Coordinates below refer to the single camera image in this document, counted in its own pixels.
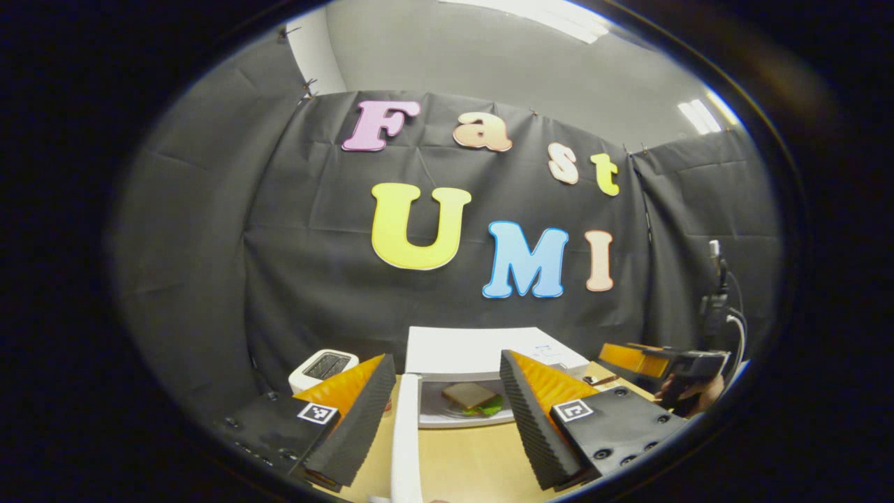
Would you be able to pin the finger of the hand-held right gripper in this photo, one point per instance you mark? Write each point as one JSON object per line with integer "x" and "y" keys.
{"x": 632, "y": 360}

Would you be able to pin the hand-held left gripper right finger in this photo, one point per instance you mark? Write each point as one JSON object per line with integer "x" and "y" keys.
{"x": 534, "y": 433}

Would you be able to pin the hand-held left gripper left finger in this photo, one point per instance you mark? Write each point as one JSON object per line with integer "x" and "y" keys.
{"x": 356, "y": 433}

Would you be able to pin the sandwich with green lettuce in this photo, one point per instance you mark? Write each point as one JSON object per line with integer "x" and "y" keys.
{"x": 468, "y": 395}

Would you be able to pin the white microwave oven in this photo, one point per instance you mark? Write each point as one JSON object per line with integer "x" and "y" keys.
{"x": 468, "y": 349}

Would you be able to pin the white toaster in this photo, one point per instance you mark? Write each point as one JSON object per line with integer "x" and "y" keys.
{"x": 302, "y": 383}

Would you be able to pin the black backdrop cloth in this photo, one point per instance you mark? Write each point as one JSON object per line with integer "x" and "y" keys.
{"x": 279, "y": 244}

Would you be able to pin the small ceiling light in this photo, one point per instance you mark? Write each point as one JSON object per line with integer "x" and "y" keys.
{"x": 698, "y": 116}

